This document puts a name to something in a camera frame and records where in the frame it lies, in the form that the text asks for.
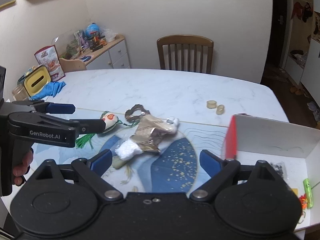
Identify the dark wooden chair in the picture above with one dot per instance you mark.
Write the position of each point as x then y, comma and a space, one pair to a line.
188, 53

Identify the red white snack bag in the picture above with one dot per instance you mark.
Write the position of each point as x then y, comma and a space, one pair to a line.
48, 57

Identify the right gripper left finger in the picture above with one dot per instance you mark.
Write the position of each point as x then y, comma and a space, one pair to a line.
90, 172

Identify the bag of black beads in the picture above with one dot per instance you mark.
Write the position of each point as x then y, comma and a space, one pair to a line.
280, 169

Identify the blue globe toy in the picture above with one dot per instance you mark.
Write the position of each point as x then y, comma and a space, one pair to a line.
92, 29

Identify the brown paper packet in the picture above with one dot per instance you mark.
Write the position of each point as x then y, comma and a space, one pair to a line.
151, 130

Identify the white drawer sideboard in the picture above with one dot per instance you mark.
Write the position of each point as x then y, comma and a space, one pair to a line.
114, 55

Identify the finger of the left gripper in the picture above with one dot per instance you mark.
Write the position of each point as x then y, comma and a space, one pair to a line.
48, 124
52, 108

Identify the orange small toy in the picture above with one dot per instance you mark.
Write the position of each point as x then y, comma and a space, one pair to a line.
304, 202

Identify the green white embroidered pouch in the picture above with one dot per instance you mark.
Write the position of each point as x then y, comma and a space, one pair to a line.
111, 120

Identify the red white cardboard box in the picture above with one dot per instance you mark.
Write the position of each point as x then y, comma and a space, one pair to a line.
250, 138

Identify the yellow tissue box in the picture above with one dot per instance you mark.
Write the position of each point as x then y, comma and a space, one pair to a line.
36, 80

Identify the beige tape roll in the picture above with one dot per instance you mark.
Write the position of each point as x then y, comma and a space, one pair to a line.
220, 109
211, 104

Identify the green cylinder tube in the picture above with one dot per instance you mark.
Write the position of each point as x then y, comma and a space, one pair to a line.
308, 192

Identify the blue illustrated table mat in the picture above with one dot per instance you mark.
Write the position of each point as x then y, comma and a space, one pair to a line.
175, 168

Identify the blue cloth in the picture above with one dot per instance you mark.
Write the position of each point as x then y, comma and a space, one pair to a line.
50, 89

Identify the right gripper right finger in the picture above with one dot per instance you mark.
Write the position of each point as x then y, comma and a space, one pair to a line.
221, 172

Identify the white wall cabinet unit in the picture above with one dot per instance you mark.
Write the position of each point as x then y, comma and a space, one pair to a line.
302, 46

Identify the person's left hand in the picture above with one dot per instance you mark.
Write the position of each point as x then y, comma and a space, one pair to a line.
20, 170

